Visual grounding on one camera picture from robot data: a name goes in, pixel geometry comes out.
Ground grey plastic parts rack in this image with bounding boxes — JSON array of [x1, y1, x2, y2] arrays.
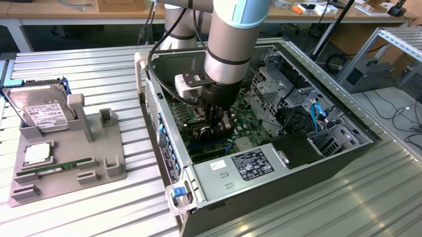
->
[[6, 93, 128, 208]]

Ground black tripod pole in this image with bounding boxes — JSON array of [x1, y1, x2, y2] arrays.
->
[[311, 0, 356, 56]]

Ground blue disk carrier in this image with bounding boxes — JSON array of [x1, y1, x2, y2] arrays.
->
[[0, 75, 72, 99]]

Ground grey power supply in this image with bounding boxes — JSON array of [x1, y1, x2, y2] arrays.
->
[[192, 144, 291, 202]]

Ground wooden desk with white boxes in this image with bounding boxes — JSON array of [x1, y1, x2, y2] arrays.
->
[[263, 0, 418, 24]]

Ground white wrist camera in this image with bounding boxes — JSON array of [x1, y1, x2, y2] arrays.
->
[[173, 73, 211, 100]]

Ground silver CPU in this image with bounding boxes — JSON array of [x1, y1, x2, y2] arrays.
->
[[22, 143, 53, 164]]

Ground open black PC case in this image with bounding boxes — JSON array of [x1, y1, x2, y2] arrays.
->
[[133, 37, 383, 237]]

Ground wooden desk with cardboard box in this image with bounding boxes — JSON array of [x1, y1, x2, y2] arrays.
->
[[0, 0, 167, 20]]

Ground silver hard disk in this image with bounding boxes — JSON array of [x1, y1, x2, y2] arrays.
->
[[1, 83, 77, 133]]

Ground black floor cables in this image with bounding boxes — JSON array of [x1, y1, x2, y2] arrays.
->
[[362, 91, 422, 149]]

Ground green RAM stick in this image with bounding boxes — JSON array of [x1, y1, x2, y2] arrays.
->
[[16, 158, 92, 176]]

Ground metal disk bay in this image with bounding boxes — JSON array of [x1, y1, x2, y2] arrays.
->
[[308, 123, 363, 158]]

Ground aluminium profile frame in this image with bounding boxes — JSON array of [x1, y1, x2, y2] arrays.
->
[[334, 26, 422, 87]]

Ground perforated metal drive cage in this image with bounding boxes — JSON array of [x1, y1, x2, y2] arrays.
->
[[249, 65, 316, 129]]

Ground green motherboard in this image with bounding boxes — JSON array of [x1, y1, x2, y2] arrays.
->
[[165, 88, 273, 165]]

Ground blue wire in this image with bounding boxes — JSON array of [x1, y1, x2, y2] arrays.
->
[[310, 102, 327, 134]]

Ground black wire bundle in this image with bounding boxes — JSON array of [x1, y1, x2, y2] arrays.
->
[[275, 108, 312, 135]]

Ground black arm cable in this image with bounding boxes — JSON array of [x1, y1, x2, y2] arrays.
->
[[140, 0, 204, 106]]

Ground black plastic shroud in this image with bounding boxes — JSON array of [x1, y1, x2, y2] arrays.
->
[[260, 134, 326, 170]]

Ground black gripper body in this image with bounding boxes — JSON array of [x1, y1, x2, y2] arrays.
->
[[200, 82, 243, 112]]

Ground graphics card with metal bracket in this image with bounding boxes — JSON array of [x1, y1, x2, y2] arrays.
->
[[184, 112, 240, 149]]

